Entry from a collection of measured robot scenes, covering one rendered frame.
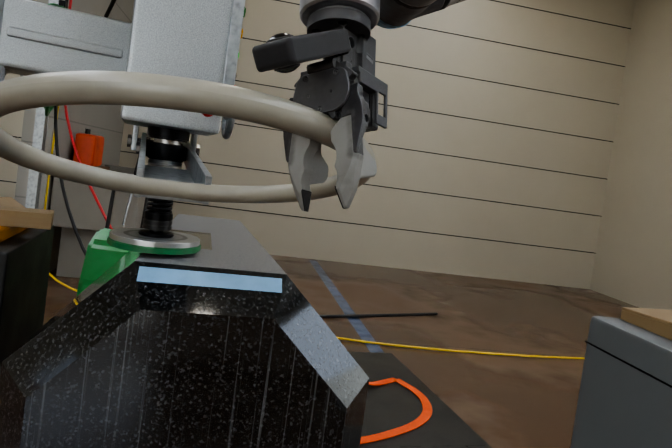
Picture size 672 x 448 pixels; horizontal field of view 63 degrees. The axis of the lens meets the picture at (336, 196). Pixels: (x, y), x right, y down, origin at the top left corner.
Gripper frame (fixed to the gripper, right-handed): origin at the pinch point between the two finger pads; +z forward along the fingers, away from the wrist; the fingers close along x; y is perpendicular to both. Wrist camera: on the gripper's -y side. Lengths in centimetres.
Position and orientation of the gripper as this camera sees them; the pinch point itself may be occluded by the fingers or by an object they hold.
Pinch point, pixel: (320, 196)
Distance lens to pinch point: 55.8
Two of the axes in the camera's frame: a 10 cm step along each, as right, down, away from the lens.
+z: -0.3, 9.8, -1.8
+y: 5.7, 1.6, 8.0
